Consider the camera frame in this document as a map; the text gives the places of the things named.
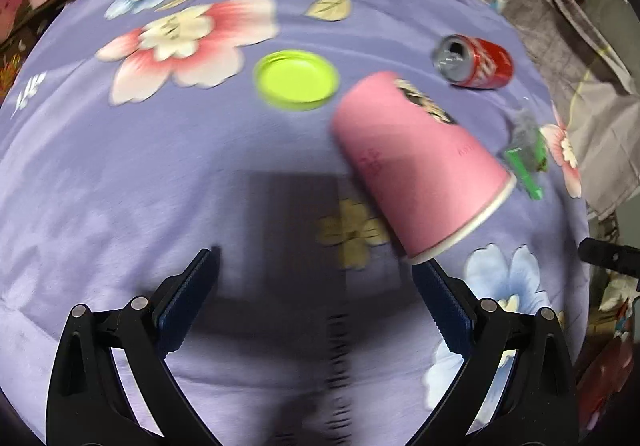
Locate purple floral tablecloth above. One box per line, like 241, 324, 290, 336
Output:
0, 0, 591, 446

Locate red soda can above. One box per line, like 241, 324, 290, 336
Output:
432, 34, 515, 90

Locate lime green plastic lid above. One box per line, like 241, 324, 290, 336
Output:
253, 50, 341, 112

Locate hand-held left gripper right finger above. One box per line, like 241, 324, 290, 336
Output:
407, 259, 581, 446

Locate grey striped cloth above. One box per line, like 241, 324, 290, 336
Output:
465, 0, 640, 222

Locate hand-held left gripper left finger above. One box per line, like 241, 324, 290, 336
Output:
46, 247, 222, 446

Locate red patterned box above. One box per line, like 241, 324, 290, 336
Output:
575, 301, 637, 429

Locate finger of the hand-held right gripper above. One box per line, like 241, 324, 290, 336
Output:
577, 237, 640, 279

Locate pink paper cup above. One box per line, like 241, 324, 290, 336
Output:
330, 71, 518, 266

